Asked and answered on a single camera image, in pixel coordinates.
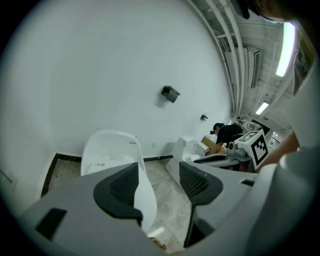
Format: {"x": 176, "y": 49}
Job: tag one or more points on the black head camera mount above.
{"x": 243, "y": 8}

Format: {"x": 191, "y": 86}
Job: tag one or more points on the brown cardboard box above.
{"x": 210, "y": 142}

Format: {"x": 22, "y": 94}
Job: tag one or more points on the short ceiling light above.
{"x": 261, "y": 108}

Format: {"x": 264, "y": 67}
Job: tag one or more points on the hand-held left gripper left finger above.
{"x": 82, "y": 212}

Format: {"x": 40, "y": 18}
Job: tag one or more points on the white toilet with tank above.
{"x": 185, "y": 150}

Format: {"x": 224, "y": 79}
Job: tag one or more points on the white rounded toilet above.
{"x": 147, "y": 200}

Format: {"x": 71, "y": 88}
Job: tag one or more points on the person's head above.
{"x": 272, "y": 10}

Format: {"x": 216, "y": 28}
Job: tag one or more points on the person's right shoe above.
{"x": 157, "y": 243}

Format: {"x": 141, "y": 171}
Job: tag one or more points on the bundle of white ceiling pipes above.
{"x": 225, "y": 50}

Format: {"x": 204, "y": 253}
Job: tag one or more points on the small black wall holder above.
{"x": 203, "y": 118}

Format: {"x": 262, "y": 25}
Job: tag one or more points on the white wall socket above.
{"x": 155, "y": 144}

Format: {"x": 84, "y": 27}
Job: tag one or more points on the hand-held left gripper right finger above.
{"x": 225, "y": 195}

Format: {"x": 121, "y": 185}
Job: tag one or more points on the long ceiling tube light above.
{"x": 286, "y": 50}

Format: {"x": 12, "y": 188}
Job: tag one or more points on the black wall paper holder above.
{"x": 171, "y": 93}

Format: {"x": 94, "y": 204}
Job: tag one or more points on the white ceiling air vent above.
{"x": 255, "y": 68}

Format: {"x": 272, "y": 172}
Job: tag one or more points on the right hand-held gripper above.
{"x": 257, "y": 150}

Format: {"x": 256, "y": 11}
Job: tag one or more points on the person's right forearm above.
{"x": 282, "y": 150}

